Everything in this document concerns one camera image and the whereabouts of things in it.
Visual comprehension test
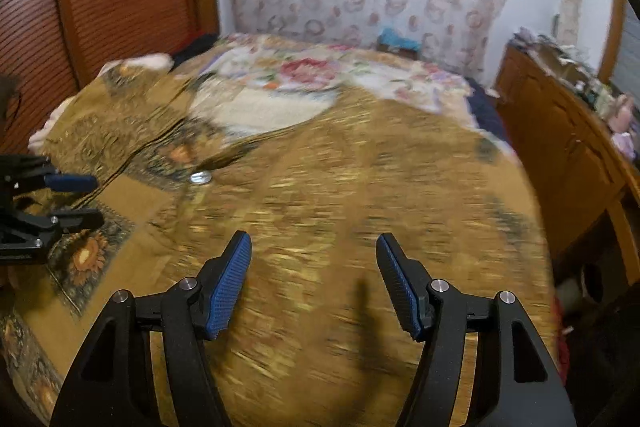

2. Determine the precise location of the golden patterned cloth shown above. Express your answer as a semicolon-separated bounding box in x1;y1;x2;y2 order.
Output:
0;57;558;427

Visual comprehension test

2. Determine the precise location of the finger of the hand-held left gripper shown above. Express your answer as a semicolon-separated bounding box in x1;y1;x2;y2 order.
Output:
0;154;99;198
0;209;105;263

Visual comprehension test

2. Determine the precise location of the pink jug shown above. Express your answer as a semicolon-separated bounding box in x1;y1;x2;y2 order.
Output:
607;92;637;132

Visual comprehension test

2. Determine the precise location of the blue knitted item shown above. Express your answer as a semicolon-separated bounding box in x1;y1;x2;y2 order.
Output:
377;27;421;54

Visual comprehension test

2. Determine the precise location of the floral blanket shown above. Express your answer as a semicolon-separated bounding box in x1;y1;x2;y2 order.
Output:
190;34;501;142

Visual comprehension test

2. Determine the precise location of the wooden cabinet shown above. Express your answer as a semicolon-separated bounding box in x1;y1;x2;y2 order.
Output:
492;42;640;288

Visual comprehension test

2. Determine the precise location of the grey roller shutter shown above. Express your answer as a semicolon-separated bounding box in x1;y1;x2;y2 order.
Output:
616;14;640;85

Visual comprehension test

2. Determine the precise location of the dark blue cloth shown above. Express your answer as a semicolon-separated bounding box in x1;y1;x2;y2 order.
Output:
467;77;511;142

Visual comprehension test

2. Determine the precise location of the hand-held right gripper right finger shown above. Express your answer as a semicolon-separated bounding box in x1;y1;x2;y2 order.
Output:
375;233;578;427

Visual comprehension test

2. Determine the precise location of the wooden window frame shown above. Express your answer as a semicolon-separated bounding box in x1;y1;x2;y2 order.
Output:
599;0;628;85

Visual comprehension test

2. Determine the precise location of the clutter of small bottles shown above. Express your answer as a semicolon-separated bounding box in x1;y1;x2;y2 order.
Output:
510;14;640;158

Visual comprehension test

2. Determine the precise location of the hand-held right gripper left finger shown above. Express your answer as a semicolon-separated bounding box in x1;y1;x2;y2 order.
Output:
50;231;252;427

